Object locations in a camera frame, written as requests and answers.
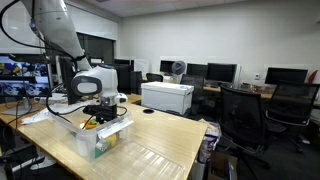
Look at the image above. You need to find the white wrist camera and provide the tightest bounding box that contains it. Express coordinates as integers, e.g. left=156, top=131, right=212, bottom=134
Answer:
left=114, top=93, right=128, bottom=104

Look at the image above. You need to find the left computer monitor lit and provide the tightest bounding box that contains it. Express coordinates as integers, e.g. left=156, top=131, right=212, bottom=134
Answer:
left=0, top=53, right=54, bottom=116

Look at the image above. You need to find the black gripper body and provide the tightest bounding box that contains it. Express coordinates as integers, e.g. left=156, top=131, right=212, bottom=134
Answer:
left=83, top=105, right=117, bottom=121

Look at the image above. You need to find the black office chair right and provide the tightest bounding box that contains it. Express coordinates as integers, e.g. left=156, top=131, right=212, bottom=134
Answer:
left=265, top=81, right=319, bottom=153

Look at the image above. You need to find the black monitor on back desk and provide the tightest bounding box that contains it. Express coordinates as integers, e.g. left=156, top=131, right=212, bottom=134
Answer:
left=206, top=63, right=237, bottom=83

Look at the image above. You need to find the clear plastic bin lid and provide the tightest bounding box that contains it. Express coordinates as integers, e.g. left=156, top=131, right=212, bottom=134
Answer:
left=92, top=141, right=184, bottom=180

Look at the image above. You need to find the brown cardboard box on floor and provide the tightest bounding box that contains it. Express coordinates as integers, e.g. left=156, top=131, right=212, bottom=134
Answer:
left=207, top=151, right=238, bottom=180

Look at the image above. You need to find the black desk grommet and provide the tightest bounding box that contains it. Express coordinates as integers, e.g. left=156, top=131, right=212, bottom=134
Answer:
left=143, top=109, right=154, bottom=114

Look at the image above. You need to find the pile of colourful toy blocks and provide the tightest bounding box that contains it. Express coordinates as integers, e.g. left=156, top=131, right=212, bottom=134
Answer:
left=79, top=120, right=119, bottom=157

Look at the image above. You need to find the clear plastic bin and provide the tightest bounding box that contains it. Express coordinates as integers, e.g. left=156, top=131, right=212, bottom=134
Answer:
left=48, top=110, right=134, bottom=161

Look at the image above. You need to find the black monitor far right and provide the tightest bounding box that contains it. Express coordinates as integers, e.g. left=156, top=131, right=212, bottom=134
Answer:
left=265, top=67, right=307, bottom=85

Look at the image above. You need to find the black mesh office chair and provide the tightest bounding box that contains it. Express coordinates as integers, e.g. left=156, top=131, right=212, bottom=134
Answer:
left=219, top=86, right=270, bottom=169

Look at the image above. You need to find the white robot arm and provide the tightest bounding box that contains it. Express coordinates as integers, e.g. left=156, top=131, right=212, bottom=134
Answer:
left=20, top=0, right=119, bottom=121

